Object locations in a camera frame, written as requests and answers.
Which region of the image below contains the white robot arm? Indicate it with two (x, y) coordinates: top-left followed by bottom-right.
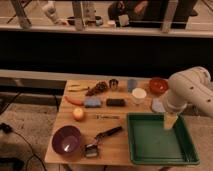
(162, 67), (213, 130)

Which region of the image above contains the green plastic tray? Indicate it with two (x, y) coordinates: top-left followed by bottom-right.
(126, 113), (200, 166)

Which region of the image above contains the light blue cloth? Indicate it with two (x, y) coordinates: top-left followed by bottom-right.
(151, 98), (165, 113)

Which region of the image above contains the red bowl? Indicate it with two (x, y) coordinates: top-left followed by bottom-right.
(149, 77), (168, 94)

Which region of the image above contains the white cup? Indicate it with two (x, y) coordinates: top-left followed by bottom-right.
(132, 88), (147, 105)

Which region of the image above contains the blue cup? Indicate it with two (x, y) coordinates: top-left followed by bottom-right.
(127, 79), (137, 92)

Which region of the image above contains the black rectangular block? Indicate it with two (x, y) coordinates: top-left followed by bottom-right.
(106, 99), (126, 107)

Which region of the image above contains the small metal cup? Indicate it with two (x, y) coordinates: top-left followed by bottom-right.
(109, 79), (119, 91)

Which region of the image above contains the wooden table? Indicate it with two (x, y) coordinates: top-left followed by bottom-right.
(44, 79), (178, 167)

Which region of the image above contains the metal fork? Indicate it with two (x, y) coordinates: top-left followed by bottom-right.
(96, 115), (119, 119)

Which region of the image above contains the bunch of dark grapes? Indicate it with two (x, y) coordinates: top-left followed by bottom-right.
(86, 81), (108, 96)

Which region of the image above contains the blue sponge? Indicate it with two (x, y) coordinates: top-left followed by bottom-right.
(84, 97), (102, 108)

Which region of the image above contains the yellow apple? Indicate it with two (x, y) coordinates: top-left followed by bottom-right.
(72, 107), (85, 121)

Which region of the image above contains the yellow banana toy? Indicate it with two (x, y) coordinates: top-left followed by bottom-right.
(68, 84), (89, 92)

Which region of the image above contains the purple bowl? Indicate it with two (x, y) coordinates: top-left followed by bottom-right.
(52, 125), (82, 156)

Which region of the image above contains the black floor cable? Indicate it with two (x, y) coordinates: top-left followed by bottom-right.
(0, 122), (48, 171)

